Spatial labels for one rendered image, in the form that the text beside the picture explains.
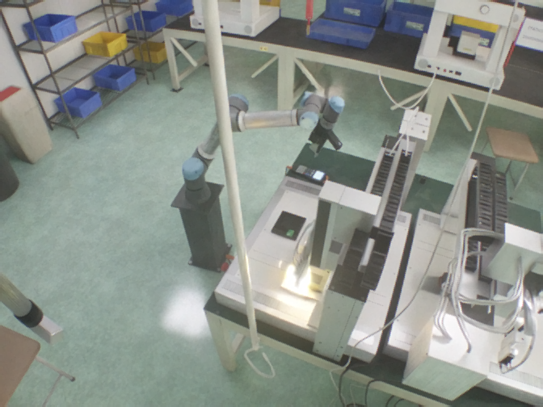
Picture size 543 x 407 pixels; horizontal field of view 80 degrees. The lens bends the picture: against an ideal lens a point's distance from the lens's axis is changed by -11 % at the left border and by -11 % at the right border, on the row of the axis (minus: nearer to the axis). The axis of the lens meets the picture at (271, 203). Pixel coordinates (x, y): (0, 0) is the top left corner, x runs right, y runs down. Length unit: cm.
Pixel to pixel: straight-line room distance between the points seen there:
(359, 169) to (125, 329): 171
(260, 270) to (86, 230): 186
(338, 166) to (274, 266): 82
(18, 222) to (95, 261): 90
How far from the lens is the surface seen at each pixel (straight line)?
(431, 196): 208
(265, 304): 141
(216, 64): 64
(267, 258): 152
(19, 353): 210
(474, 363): 105
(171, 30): 413
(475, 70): 331
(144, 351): 236
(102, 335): 250
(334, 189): 100
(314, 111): 161
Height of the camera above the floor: 210
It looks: 47 degrees down
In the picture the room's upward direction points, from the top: straight up
